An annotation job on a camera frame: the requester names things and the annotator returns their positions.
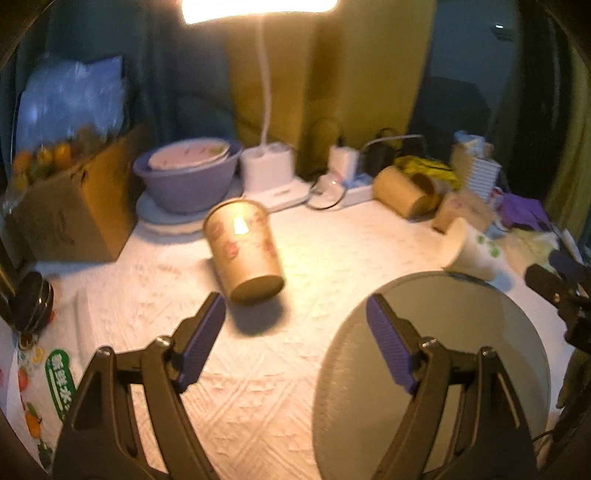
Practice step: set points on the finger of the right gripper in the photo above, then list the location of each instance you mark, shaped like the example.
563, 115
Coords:
569, 292

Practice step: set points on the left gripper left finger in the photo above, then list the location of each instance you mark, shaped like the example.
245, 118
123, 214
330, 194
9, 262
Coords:
100, 437

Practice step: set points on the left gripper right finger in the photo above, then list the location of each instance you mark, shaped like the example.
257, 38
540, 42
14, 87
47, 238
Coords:
491, 437

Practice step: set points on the brown pig-print paper cup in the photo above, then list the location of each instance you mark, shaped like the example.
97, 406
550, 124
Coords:
244, 252

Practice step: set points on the white green-print paper cup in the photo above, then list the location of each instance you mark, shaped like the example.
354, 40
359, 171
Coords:
466, 250

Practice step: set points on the plain brown paper cup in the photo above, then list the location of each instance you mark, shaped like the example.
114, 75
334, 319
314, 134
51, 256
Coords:
402, 194

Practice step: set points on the purple cloth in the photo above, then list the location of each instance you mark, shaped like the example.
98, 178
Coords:
523, 213

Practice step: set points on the round grey mat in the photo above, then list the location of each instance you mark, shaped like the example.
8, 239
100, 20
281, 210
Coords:
358, 406

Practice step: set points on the white textured tablecloth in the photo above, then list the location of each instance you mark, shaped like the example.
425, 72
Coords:
252, 406

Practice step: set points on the white plastic basket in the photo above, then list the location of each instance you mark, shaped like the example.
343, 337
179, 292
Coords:
476, 174

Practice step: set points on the yellow snack bag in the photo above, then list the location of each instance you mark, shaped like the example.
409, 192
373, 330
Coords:
432, 168

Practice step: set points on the white plate under bowl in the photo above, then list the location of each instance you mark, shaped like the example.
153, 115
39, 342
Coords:
148, 211

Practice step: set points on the white power strip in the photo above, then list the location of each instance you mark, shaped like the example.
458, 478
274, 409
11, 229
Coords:
335, 193

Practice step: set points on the cardboard box with fruit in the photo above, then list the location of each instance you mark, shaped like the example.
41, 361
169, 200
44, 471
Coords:
85, 214

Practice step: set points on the purple bowl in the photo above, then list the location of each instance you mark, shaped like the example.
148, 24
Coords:
192, 189

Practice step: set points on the white usb charger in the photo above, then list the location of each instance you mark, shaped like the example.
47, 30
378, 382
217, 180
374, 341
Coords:
343, 162

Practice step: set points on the white desk lamp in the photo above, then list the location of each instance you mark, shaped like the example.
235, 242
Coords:
267, 170

